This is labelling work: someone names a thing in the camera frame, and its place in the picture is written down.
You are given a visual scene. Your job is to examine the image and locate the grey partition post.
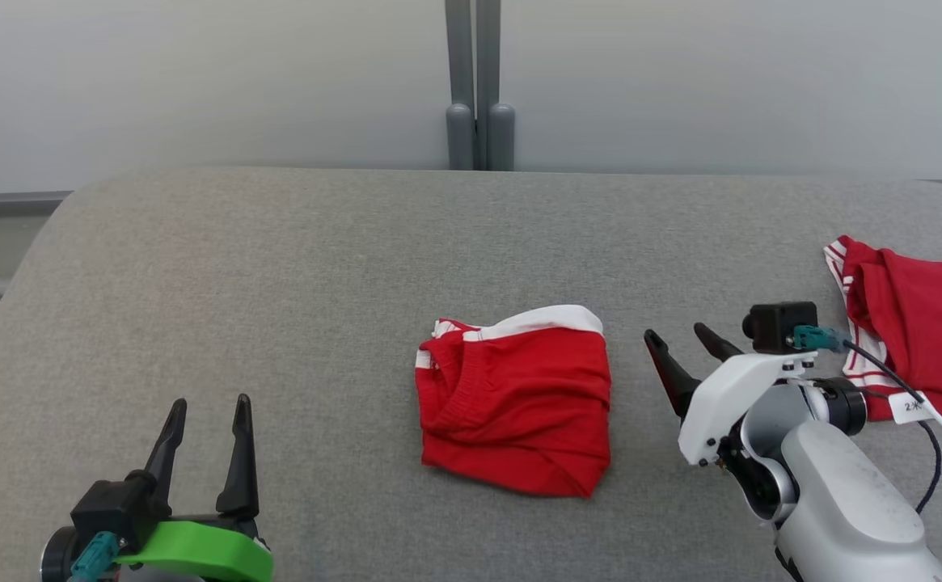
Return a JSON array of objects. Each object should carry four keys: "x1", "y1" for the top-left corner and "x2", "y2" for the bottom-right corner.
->
[
  {"x1": 475, "y1": 0, "x2": 516, "y2": 172},
  {"x1": 445, "y1": 0, "x2": 479, "y2": 171}
]

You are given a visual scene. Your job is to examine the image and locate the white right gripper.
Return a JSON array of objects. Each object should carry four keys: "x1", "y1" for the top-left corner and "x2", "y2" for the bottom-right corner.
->
[{"x1": 644, "y1": 323, "x2": 817, "y2": 468}]

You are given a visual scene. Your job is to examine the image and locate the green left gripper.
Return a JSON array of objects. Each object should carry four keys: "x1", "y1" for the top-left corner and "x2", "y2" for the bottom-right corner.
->
[{"x1": 113, "y1": 393, "x2": 276, "y2": 582}]

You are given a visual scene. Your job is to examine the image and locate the red white basketball jersey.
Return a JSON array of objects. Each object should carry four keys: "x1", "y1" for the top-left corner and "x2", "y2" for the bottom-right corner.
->
[{"x1": 824, "y1": 235, "x2": 942, "y2": 421}]

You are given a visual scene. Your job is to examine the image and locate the red white basketball shorts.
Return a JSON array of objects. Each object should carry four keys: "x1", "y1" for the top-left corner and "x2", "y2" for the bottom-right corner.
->
[{"x1": 416, "y1": 305, "x2": 613, "y2": 500}]

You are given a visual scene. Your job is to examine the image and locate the white paper cable tag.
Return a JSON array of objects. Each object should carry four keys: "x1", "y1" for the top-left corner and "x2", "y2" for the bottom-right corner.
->
[{"x1": 887, "y1": 390, "x2": 942, "y2": 427}]

